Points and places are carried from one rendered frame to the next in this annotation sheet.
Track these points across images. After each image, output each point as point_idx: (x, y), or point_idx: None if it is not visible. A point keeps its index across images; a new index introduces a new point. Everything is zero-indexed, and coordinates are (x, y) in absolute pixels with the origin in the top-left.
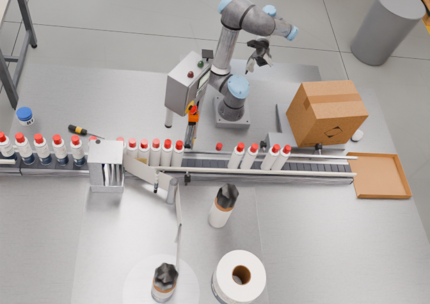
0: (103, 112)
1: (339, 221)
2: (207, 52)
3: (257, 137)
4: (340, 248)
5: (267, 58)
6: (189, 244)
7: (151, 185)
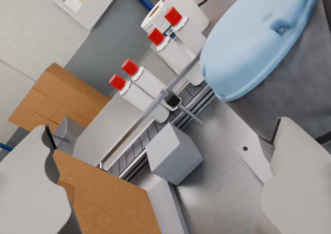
0: None
1: (115, 142)
2: None
3: (217, 156)
4: (118, 123)
5: (19, 178)
6: (211, 3)
7: None
